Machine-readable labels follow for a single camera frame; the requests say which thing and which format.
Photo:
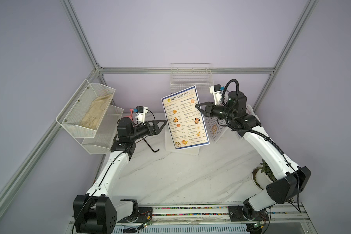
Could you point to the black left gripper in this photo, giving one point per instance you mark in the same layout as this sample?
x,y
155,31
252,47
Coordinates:
x,y
156,131

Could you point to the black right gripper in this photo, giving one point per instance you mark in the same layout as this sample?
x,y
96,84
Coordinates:
x,y
210,109

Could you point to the large white board front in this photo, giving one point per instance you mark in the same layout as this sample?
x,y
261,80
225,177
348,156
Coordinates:
x,y
216,128

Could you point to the large white board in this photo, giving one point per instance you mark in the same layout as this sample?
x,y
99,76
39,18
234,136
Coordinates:
x,y
171,146
216,128

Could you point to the large dim sum menu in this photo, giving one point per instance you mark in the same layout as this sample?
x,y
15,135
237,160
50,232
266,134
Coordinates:
x,y
185,121

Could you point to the narrow white rack box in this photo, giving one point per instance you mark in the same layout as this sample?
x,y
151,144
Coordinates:
x,y
249,110

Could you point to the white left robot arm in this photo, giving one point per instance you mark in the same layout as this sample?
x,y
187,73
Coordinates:
x,y
95,212

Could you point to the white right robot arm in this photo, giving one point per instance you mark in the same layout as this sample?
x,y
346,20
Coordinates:
x,y
230,106

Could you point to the pink plastic cup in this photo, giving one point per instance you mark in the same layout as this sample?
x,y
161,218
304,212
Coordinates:
x,y
131,114

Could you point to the lower white mesh shelf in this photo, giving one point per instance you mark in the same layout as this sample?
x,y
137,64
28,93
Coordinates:
x,y
103,140

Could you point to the white mesh shelf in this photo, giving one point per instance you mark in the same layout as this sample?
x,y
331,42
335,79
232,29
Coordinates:
x,y
103,140
73,112

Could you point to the beige cloth in shelf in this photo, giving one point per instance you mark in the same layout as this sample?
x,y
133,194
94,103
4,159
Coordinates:
x,y
96,112

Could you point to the upper white mesh shelf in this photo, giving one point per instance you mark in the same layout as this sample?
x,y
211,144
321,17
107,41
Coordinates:
x,y
73,112

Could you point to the potted green plant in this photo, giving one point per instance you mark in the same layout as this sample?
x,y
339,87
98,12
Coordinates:
x,y
263,175

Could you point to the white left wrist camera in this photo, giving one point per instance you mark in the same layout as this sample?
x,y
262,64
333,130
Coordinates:
x,y
140,111

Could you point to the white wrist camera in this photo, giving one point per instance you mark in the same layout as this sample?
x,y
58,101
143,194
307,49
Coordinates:
x,y
217,91
140,111

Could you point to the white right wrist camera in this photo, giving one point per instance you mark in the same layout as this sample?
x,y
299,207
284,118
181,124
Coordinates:
x,y
217,91

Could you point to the white wire wall basket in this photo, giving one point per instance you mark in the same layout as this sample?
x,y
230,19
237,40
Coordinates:
x,y
185,75

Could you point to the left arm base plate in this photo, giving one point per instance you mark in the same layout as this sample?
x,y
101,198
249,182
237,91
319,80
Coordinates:
x,y
129,211

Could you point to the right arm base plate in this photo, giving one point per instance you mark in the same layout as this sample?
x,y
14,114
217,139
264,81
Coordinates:
x,y
245,212

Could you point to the aluminium front rail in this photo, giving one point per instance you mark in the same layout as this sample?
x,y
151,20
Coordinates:
x,y
214,214

